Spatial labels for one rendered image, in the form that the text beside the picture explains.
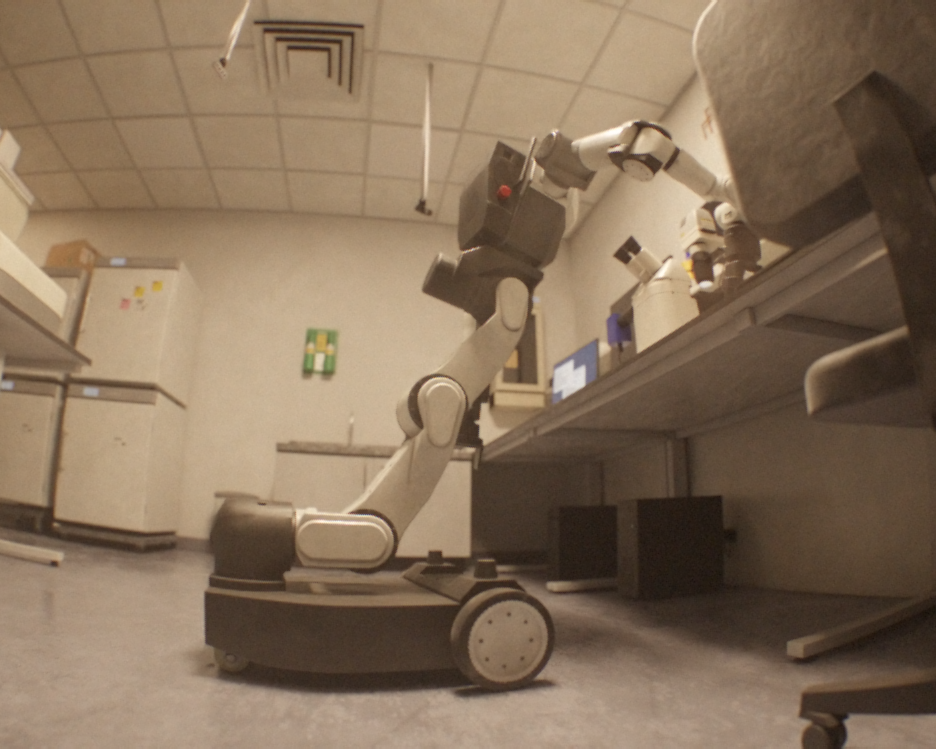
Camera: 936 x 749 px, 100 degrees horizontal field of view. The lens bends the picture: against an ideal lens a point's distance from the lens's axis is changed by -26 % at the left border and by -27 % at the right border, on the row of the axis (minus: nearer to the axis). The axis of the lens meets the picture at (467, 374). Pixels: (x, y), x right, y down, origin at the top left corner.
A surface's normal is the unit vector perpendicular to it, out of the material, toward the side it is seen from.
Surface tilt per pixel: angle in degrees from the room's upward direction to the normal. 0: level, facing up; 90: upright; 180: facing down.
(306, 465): 90
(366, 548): 90
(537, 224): 102
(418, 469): 115
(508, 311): 90
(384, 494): 90
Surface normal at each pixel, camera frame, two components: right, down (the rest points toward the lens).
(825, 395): -0.98, -0.06
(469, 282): 0.22, 0.12
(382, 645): 0.35, -0.25
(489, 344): 0.03, 0.03
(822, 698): -0.86, -0.17
